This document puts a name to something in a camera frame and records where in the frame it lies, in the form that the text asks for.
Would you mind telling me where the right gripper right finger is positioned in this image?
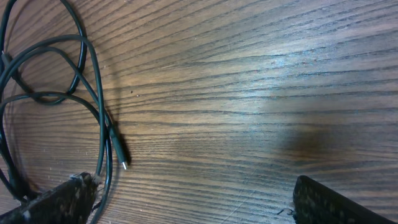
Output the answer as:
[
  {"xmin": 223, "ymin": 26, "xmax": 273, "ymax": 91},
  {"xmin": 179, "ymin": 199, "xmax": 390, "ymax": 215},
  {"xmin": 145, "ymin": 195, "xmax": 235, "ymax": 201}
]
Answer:
[{"xmin": 293, "ymin": 175, "xmax": 396, "ymax": 224}]

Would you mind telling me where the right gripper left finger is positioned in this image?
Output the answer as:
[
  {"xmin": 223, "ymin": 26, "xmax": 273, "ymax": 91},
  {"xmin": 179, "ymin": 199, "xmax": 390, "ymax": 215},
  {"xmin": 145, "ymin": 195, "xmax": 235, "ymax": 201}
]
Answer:
[{"xmin": 1, "ymin": 172, "xmax": 101, "ymax": 224}]

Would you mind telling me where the black USB cable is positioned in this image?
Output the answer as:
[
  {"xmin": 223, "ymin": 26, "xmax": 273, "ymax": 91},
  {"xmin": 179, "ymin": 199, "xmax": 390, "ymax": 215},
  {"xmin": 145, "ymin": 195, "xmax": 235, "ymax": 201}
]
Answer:
[{"xmin": 0, "ymin": 0, "xmax": 129, "ymax": 224}]

